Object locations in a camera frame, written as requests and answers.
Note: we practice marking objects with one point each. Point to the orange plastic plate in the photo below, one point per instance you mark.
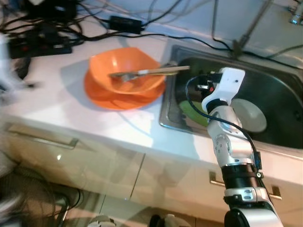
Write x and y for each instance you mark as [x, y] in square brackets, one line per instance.
[109, 100]

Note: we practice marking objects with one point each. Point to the orange plastic bowl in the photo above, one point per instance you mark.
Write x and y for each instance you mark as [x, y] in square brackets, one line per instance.
[123, 61]

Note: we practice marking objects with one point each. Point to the black power adapter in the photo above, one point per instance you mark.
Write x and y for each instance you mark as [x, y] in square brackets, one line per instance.
[125, 24]

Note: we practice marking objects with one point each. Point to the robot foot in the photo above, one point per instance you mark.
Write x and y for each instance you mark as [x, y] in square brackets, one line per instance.
[170, 221]
[102, 221]

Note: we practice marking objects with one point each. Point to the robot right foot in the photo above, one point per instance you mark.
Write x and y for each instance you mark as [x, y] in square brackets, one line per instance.
[170, 221]

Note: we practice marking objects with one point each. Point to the black power strip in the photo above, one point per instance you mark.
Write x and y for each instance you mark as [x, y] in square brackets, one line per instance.
[38, 47]

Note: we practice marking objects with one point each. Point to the steel sink faucet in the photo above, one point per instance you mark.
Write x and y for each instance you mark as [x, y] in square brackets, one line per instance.
[251, 26]

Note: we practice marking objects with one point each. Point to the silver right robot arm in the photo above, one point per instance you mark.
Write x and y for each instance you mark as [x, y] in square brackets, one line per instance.
[227, 146]

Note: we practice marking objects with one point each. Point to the green plate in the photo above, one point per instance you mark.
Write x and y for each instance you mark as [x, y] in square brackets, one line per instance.
[191, 112]

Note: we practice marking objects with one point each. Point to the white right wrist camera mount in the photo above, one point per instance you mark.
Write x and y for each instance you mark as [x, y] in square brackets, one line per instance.
[229, 85]

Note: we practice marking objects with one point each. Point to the black electronic box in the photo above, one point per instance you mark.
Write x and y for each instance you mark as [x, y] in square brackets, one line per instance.
[52, 8]

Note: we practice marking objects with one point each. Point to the stainless steel sink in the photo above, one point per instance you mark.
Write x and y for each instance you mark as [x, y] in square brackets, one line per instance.
[265, 85]

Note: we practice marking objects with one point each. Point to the metal wall water valve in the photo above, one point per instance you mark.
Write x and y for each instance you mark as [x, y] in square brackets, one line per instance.
[296, 19]

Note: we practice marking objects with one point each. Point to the white plate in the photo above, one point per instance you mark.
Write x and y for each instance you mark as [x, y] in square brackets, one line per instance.
[253, 116]

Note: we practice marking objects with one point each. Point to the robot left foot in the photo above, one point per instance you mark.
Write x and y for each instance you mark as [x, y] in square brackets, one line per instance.
[102, 221]

